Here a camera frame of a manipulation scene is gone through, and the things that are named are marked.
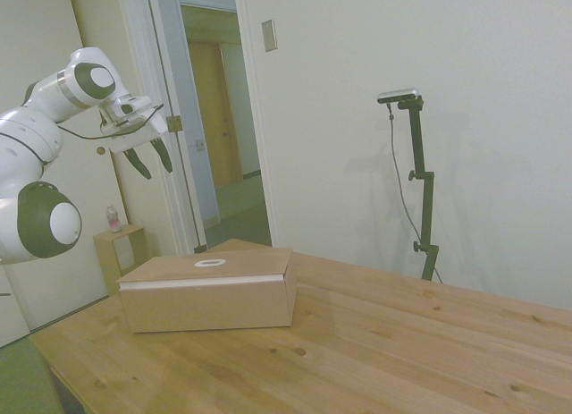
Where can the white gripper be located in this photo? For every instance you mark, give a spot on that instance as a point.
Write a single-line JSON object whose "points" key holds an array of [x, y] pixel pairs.
{"points": [[154, 128]]}

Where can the brown cardboard box with lid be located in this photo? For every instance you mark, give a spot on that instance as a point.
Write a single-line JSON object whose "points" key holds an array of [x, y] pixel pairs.
{"points": [[201, 306]]}

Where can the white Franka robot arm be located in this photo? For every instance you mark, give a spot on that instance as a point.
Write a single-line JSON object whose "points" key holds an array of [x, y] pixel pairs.
{"points": [[27, 132]]}

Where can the clear bottle with pink liquid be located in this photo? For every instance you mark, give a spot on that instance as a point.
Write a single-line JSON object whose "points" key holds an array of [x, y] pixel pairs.
{"points": [[112, 219]]}

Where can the wooden cube shelf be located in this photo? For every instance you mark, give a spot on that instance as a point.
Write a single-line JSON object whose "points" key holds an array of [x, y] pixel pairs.
{"points": [[107, 262]]}

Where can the white open door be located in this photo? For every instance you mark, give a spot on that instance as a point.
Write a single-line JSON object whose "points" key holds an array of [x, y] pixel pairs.
{"points": [[172, 52]]}

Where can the white closet door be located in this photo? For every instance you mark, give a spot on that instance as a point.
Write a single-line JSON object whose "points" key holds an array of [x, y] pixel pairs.
{"points": [[44, 20]]}

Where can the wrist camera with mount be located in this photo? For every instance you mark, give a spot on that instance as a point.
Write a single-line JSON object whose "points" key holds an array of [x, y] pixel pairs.
{"points": [[123, 125]]}

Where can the beige wall switch plate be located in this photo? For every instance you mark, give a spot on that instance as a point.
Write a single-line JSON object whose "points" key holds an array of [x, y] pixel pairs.
{"points": [[269, 36]]}

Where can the grey stereo camera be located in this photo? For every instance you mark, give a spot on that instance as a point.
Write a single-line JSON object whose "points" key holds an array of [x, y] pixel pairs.
{"points": [[399, 95]]}

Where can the black camera stand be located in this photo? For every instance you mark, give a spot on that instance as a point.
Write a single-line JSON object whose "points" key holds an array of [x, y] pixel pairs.
{"points": [[422, 163]]}

